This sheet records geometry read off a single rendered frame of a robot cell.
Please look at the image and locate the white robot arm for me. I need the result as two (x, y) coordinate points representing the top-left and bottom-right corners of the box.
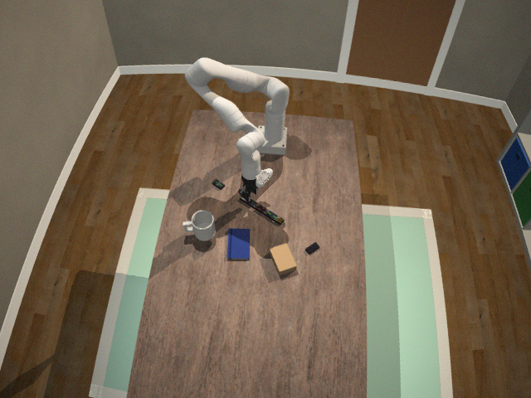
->
(185, 58), (290, 188)

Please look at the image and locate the blue notebook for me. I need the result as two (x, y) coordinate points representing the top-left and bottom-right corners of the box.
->
(227, 228), (250, 260)

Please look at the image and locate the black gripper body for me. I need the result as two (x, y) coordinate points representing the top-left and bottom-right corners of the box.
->
(241, 175), (256, 190)

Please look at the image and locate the tan rectangular box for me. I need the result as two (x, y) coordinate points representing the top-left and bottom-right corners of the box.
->
(269, 243), (297, 275)

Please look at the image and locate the grey mug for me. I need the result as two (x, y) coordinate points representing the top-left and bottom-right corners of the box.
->
(183, 211), (216, 241)

